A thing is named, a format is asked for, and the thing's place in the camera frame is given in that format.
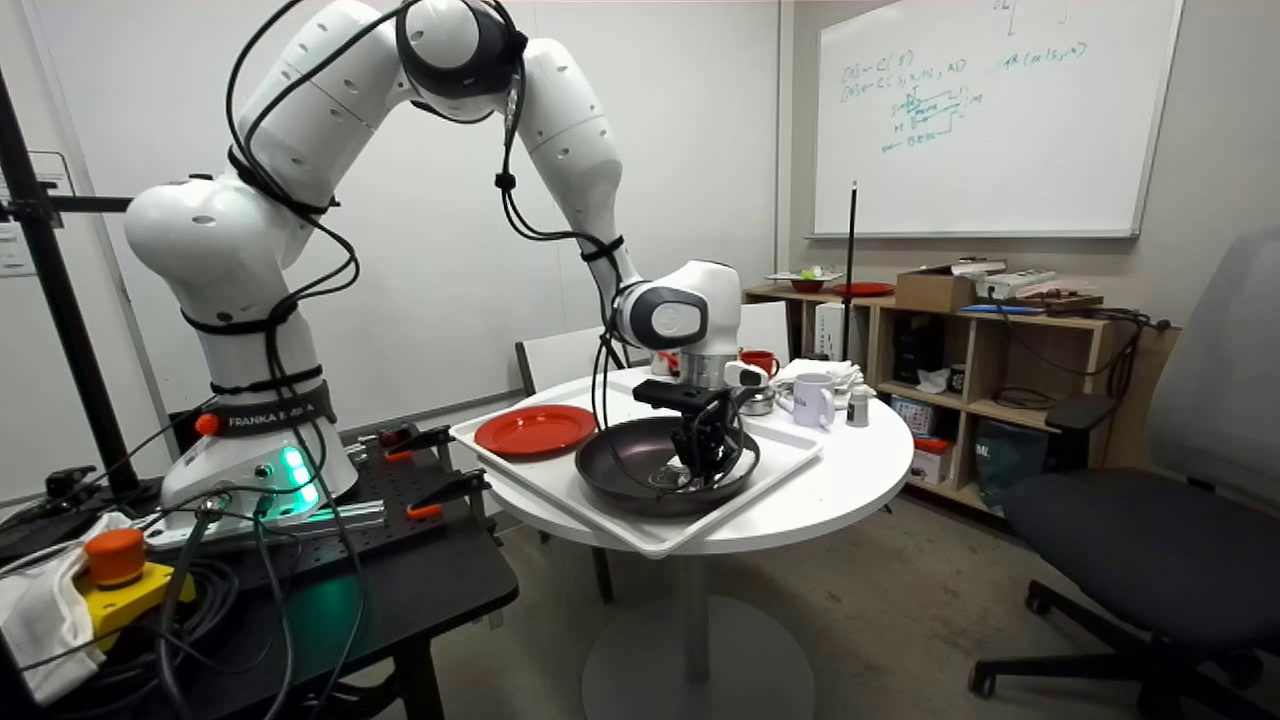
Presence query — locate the folded white cloth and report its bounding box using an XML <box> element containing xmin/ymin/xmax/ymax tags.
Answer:
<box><xmin>774</xmin><ymin>359</ymin><xmax>863</xmax><ymax>394</ymax></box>

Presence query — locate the cardboard box on shelf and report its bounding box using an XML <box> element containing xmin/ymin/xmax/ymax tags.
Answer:
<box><xmin>897</xmin><ymin>273</ymin><xmax>973</xmax><ymax>312</ymax></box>

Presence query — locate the whiteboard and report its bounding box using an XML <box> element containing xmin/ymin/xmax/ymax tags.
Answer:
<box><xmin>811</xmin><ymin>0</ymin><xmax>1183</xmax><ymax>239</ymax></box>

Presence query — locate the white tray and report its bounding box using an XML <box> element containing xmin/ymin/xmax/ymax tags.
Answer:
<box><xmin>450</xmin><ymin>370</ymin><xmax>825</xmax><ymax>558</ymax></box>

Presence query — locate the wooden shelf unit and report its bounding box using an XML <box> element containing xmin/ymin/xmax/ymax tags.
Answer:
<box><xmin>742</xmin><ymin>274</ymin><xmax>1175</xmax><ymax>510</ymax></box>

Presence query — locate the black frying pan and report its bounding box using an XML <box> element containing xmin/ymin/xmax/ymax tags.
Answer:
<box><xmin>577</xmin><ymin>416</ymin><xmax>759</xmax><ymax>520</ymax></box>

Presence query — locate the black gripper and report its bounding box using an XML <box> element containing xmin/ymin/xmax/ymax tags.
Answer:
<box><xmin>632</xmin><ymin>379</ymin><xmax>742</xmax><ymax>416</ymax></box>

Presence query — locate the round white table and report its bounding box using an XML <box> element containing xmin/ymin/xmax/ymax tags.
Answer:
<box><xmin>470</xmin><ymin>367</ymin><xmax>918</xmax><ymax>720</ymax></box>

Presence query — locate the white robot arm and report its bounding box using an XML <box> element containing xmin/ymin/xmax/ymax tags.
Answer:
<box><xmin>125</xmin><ymin>0</ymin><xmax>741</xmax><ymax>510</ymax></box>

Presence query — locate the grey office chair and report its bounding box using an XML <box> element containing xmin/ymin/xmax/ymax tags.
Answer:
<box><xmin>969</xmin><ymin>227</ymin><xmax>1280</xmax><ymax>720</ymax></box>

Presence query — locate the emergency stop button box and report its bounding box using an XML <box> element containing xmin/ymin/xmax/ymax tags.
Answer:
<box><xmin>77</xmin><ymin>527</ymin><xmax>171</xmax><ymax>638</ymax></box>

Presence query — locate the black perforated workbench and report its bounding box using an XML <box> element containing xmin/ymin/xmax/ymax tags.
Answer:
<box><xmin>0</xmin><ymin>431</ymin><xmax>519</xmax><ymax>720</ymax></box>

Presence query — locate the red tray on shelf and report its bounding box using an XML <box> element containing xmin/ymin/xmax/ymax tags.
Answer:
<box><xmin>829</xmin><ymin>280</ymin><xmax>897</xmax><ymax>300</ymax></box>

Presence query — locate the red plate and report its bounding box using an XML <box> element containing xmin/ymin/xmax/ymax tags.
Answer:
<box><xmin>474</xmin><ymin>402</ymin><xmax>596</xmax><ymax>460</ymax></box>

